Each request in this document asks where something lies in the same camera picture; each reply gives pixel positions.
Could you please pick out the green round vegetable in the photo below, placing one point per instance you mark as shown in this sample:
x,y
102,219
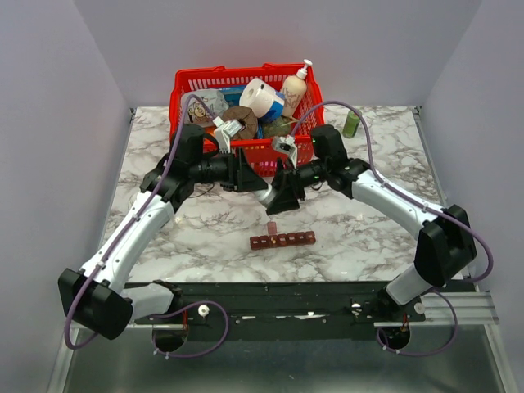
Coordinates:
x,y
282,126

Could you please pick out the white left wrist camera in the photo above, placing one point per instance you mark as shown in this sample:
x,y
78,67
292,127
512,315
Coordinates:
x,y
224,132

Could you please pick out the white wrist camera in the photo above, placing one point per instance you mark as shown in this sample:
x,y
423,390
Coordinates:
x,y
286,145
224,132

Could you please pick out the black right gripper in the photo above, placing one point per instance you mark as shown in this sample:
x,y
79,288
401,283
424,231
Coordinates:
x,y
286,200

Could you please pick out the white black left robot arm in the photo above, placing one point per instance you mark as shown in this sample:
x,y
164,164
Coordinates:
x,y
139,237

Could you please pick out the white toilet paper roll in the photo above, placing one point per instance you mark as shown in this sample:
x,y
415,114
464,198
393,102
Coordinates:
x,y
258,96

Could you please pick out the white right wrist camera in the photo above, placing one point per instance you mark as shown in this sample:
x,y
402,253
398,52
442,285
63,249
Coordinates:
x,y
286,145

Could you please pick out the cream pump lotion bottle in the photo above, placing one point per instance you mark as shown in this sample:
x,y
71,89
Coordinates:
x,y
294,88

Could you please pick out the blue package in basket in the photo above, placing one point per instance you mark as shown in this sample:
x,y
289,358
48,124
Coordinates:
x,y
233,94

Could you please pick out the red plastic shopping basket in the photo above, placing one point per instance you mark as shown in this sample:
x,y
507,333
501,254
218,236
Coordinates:
x,y
259,152

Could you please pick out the red weekly pill organizer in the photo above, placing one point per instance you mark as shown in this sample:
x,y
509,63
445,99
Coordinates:
x,y
274,239

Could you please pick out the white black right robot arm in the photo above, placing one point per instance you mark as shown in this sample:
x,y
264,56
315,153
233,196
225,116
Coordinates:
x,y
444,244

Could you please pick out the green cylindrical can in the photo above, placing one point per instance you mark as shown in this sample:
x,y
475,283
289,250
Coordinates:
x,y
351,124

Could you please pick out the white-capped pill bottle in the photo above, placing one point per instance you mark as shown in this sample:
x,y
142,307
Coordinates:
x,y
265,197

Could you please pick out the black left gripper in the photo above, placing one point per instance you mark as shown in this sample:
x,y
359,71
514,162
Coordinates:
x,y
250,179

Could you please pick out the grey cartoon snack bag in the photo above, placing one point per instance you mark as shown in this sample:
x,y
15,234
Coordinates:
x,y
204,105

